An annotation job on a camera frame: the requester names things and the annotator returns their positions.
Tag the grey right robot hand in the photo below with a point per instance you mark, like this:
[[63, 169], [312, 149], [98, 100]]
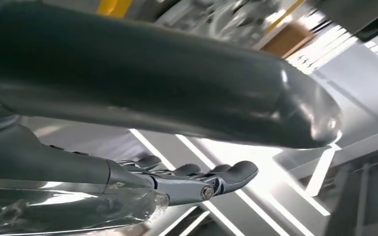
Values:
[[143, 81]]

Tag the brown cardboard box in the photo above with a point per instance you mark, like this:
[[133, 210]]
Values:
[[286, 40]]

